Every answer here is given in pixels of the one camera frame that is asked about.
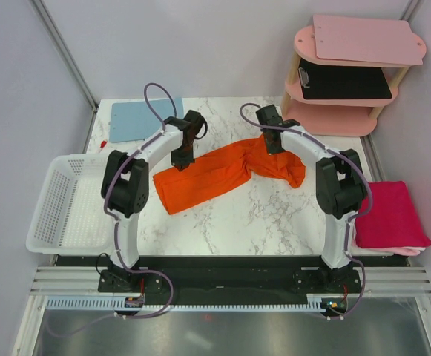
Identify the white slotted cable duct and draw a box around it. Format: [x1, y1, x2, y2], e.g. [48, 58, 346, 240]
[45, 296, 345, 312]

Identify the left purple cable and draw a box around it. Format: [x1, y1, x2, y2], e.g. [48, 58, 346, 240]
[44, 82, 185, 338]

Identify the white plastic basket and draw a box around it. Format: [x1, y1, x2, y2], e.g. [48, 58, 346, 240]
[26, 154, 113, 256]

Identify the folded magenta t shirt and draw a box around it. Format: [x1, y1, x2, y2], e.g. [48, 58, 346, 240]
[355, 181, 431, 251]

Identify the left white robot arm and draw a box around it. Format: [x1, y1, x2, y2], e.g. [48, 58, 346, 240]
[101, 111, 208, 291]

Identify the black clipboard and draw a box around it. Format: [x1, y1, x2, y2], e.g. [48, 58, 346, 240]
[298, 59, 392, 100]

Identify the pink clipboard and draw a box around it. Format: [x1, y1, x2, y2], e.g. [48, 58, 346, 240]
[312, 14, 423, 66]

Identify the folded light pink t shirt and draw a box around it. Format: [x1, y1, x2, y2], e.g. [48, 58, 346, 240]
[351, 243, 426, 257]

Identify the orange t shirt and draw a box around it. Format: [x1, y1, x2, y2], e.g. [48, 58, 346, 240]
[154, 136, 306, 214]

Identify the pink three-tier shelf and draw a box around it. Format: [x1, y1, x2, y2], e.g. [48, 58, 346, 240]
[281, 25, 410, 137]

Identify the blue clipboard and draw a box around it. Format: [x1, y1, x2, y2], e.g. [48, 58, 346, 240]
[109, 98, 184, 143]

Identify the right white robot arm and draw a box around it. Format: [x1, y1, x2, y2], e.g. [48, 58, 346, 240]
[256, 105, 371, 292]

